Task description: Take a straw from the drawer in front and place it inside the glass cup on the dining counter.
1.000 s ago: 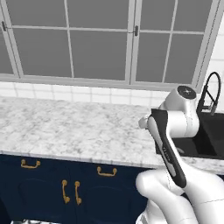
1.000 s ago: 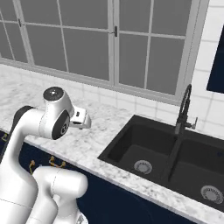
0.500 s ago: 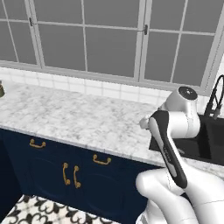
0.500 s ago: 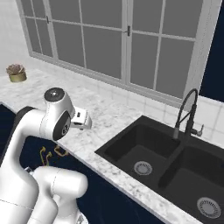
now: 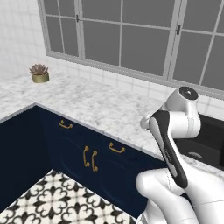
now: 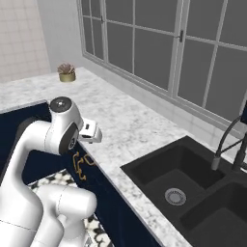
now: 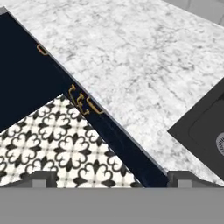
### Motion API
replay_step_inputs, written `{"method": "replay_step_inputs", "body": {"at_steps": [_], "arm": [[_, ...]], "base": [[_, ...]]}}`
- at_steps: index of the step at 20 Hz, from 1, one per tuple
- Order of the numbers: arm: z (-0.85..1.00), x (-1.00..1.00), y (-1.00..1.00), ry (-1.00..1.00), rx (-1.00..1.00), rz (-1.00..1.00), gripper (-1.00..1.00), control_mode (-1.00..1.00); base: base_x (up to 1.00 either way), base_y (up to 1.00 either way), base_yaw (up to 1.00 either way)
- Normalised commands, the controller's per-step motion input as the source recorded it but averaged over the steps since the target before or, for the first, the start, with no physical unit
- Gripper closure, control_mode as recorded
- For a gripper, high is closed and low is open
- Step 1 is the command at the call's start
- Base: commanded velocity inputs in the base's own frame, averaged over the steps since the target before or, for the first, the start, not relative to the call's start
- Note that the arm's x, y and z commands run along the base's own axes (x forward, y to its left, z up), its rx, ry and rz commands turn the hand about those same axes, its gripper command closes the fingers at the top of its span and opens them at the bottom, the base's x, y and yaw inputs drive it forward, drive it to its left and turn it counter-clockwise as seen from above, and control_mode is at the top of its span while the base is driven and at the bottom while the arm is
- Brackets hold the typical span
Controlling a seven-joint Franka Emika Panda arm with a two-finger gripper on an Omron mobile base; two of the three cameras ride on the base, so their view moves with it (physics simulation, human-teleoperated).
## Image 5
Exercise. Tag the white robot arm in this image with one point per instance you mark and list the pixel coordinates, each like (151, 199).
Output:
(180, 201)

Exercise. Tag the navy drawer front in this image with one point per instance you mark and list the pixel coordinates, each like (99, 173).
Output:
(52, 124)
(131, 159)

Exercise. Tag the navy cupboard door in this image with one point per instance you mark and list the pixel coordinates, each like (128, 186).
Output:
(116, 183)
(68, 157)

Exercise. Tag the grey framed window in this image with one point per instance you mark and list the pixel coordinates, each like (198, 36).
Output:
(140, 40)

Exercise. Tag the succulent plant in gold pot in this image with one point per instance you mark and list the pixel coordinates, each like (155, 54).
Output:
(39, 74)

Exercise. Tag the black window latch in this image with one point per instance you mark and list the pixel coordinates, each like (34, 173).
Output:
(178, 29)
(77, 18)

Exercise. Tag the navy cabinet run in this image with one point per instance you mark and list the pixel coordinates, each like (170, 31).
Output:
(20, 157)

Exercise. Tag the black sink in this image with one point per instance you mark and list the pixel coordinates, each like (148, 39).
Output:
(211, 140)

